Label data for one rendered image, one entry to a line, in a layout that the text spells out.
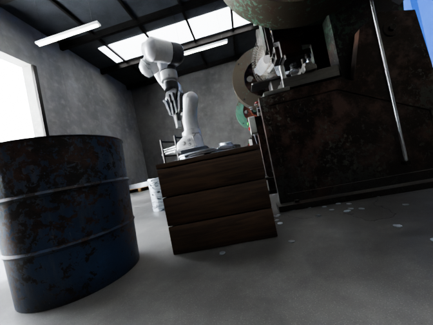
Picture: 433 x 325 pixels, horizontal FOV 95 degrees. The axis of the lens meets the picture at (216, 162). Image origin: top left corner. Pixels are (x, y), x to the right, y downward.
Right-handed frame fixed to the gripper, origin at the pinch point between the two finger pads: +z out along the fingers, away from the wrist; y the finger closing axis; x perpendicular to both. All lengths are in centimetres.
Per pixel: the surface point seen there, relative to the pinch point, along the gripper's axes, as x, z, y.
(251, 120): 72, -4, 11
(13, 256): -63, 40, -13
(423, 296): -28, 57, 74
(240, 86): 174, -73, -34
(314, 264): -21, 57, 56
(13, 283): -63, 48, -16
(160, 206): 43, 51, -79
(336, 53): 58, -22, 73
